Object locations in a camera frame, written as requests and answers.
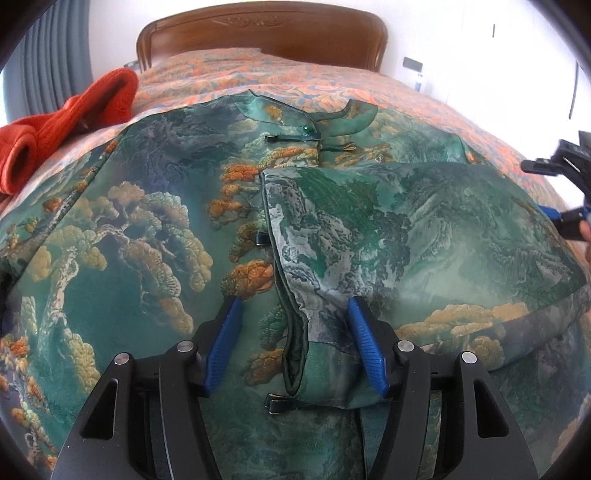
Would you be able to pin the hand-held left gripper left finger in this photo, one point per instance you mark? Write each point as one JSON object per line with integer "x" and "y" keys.
{"x": 225, "y": 332}

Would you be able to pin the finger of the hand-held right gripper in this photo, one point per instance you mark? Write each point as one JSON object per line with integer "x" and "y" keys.
{"x": 570, "y": 221}
{"x": 561, "y": 159}

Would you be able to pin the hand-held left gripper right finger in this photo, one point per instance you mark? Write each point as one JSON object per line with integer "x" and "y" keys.
{"x": 364, "y": 332}

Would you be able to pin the green landscape print garment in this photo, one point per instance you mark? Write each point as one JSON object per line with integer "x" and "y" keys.
{"x": 369, "y": 221}

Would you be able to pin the person's right hand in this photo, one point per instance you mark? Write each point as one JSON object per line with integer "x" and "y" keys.
{"x": 585, "y": 242}

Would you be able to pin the white wardrobe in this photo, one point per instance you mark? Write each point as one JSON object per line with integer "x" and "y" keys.
{"x": 573, "y": 92}

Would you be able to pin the clear plastic bottle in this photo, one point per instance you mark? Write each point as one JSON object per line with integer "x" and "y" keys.
{"x": 418, "y": 82}

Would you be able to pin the orange floral patterned bedspread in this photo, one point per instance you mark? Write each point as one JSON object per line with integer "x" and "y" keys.
{"x": 295, "y": 78}

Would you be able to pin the orange knitted sweater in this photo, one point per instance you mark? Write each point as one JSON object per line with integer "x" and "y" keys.
{"x": 69, "y": 115}

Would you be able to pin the wooden bed headboard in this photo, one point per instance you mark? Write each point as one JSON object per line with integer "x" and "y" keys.
{"x": 258, "y": 27}

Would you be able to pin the grey curtain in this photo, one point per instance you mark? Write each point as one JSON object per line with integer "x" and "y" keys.
{"x": 55, "y": 55}

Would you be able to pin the grey wall switch panel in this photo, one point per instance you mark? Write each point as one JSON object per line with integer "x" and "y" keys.
{"x": 412, "y": 63}

